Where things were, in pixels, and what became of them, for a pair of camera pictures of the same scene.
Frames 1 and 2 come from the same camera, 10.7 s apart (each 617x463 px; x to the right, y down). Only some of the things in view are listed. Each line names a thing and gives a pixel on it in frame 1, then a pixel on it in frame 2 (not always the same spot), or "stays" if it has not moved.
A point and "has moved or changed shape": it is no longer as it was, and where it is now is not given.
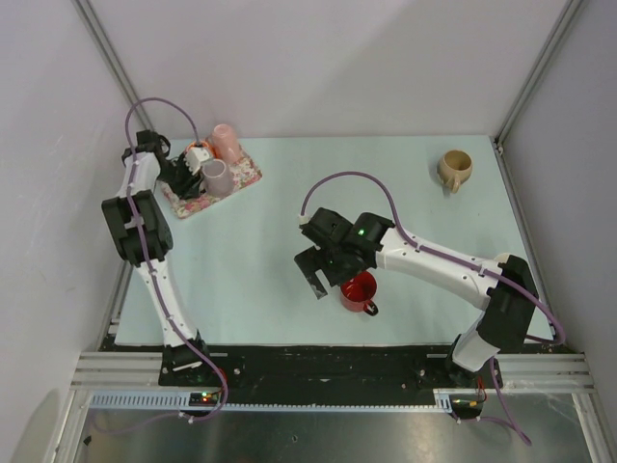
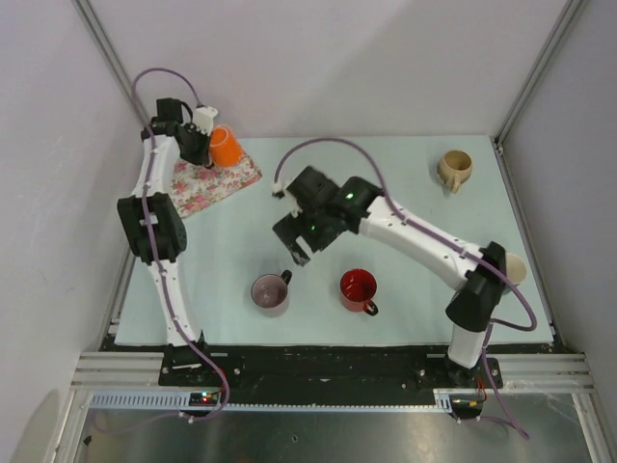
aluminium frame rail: (521, 371) stays
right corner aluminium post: (538, 71) stays
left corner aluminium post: (112, 60) stays
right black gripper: (312, 259) -> (290, 228)
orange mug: (203, 144) has moved or changed shape
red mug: (358, 294) stays
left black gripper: (191, 186) -> (202, 156)
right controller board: (466, 405) stays
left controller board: (203, 398) stays
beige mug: (454, 168) stays
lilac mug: (218, 179) -> (270, 293)
